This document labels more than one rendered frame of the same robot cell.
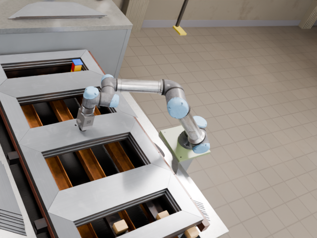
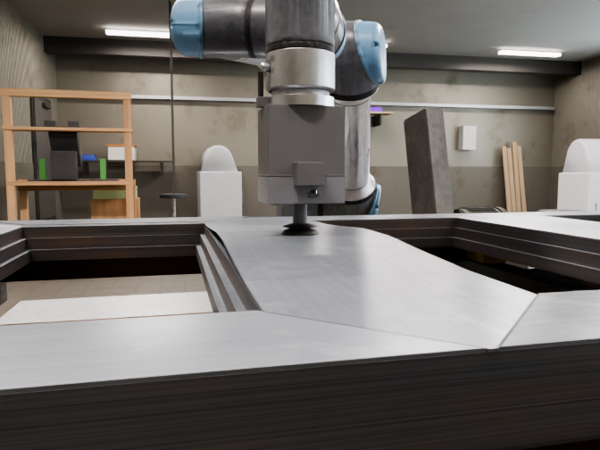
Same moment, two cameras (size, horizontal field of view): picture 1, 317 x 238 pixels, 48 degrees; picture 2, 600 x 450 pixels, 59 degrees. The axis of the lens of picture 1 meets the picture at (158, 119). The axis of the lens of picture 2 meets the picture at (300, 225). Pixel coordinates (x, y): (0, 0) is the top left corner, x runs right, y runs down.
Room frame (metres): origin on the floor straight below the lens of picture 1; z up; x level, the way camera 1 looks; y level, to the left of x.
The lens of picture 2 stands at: (1.14, 0.88, 0.94)
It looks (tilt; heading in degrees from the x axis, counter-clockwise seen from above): 5 degrees down; 304
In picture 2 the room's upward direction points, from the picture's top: straight up
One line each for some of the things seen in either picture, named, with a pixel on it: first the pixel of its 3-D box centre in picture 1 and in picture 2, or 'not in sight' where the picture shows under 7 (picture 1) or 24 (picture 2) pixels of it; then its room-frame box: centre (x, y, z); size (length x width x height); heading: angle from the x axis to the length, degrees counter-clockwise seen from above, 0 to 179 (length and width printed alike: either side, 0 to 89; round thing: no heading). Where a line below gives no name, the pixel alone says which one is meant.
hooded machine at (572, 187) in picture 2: not in sight; (593, 194); (1.81, -6.75, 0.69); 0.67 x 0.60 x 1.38; 133
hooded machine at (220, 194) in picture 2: not in sight; (220, 185); (7.85, -6.44, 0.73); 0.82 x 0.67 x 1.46; 46
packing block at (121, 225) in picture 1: (120, 227); not in sight; (1.01, -0.03, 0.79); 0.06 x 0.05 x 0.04; 137
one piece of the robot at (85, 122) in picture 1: (83, 117); (300, 149); (1.46, 0.40, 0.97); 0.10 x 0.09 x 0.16; 138
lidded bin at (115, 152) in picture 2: not in sight; (122, 153); (9.18, -5.33, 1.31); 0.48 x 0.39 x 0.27; 46
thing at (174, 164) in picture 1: (159, 156); (334, 301); (1.71, -0.11, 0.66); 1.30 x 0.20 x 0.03; 47
